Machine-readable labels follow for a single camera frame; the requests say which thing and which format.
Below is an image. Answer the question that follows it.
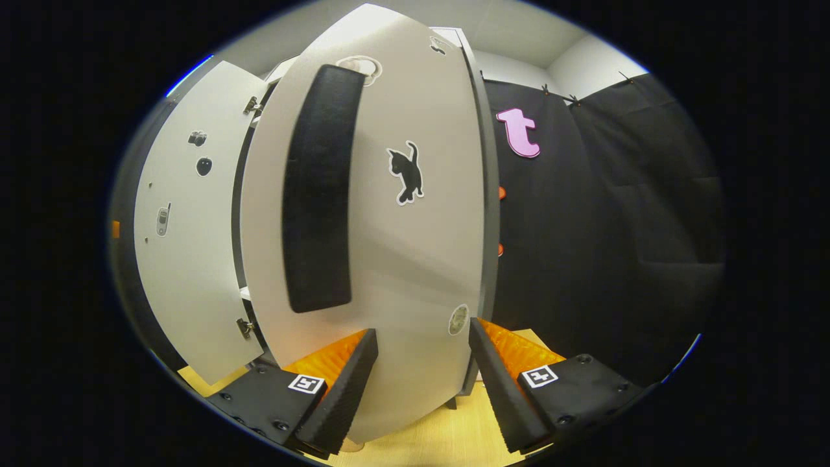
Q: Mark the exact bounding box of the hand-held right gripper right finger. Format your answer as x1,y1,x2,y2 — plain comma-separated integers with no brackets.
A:
468,318,646,455

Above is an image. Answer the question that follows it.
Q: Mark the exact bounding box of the black door handle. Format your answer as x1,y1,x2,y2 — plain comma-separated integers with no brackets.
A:
282,64,367,314

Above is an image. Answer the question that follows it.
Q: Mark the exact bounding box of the black backdrop cloth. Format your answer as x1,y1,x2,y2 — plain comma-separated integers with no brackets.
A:
109,73,726,390

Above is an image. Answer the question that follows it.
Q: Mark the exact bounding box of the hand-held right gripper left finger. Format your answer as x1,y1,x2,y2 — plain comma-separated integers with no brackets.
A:
207,328,379,458

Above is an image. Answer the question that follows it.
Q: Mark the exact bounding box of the white and grey cabinet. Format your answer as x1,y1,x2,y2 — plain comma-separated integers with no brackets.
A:
230,26,502,411

